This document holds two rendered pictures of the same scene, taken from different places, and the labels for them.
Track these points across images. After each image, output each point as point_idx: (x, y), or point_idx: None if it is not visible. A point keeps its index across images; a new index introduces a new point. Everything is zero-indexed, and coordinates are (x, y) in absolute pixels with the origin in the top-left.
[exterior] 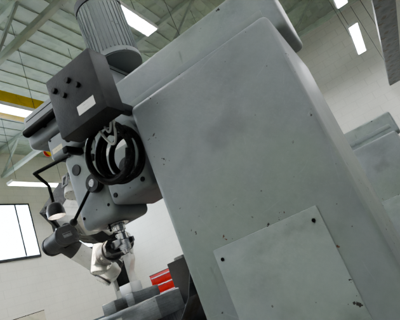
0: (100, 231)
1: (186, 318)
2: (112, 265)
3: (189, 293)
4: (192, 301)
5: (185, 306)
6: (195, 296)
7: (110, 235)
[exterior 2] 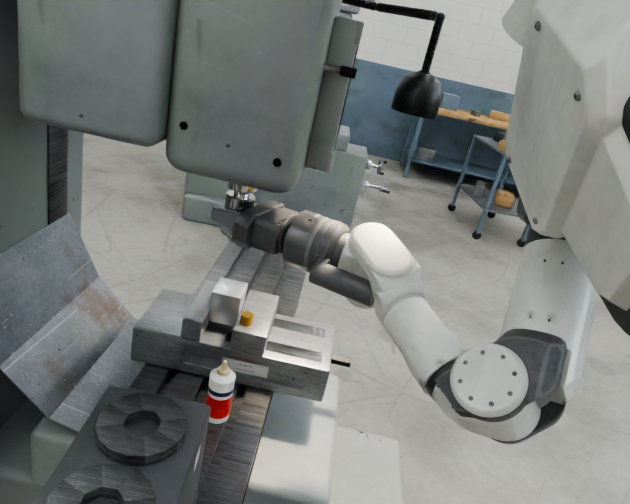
0: (544, 234)
1: (115, 313)
2: (381, 320)
3: (95, 273)
4: (97, 290)
5: (136, 377)
6: (91, 289)
7: (613, 304)
